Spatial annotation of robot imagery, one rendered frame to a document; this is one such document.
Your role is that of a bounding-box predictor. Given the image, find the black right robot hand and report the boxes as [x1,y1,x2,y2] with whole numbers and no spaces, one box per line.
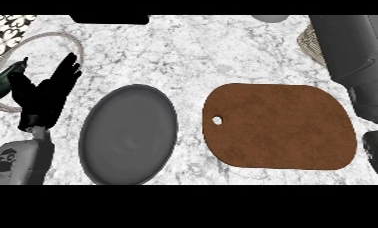
[361,130,378,175]

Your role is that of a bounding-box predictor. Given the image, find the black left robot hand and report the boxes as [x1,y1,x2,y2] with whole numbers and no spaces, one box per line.
[7,52,85,132]

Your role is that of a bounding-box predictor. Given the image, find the brown wooden cutting board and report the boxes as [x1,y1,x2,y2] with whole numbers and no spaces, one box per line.
[202,82,360,171]

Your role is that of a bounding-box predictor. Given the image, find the beige wicker basket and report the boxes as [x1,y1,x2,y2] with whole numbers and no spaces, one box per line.
[296,24,330,67]

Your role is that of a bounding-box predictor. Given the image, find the dark green object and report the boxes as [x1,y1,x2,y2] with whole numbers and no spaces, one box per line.
[0,56,30,96]

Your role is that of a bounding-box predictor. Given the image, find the grey oval plate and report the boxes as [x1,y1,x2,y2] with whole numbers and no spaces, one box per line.
[78,83,179,186]

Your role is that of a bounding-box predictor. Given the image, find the black white patterned panel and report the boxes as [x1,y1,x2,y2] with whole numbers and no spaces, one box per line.
[0,14,39,56]

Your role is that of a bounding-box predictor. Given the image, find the black appliance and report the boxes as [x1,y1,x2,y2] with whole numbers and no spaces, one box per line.
[69,14,151,26]

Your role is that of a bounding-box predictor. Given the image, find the grey round object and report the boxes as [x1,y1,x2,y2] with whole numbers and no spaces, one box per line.
[252,14,292,24]

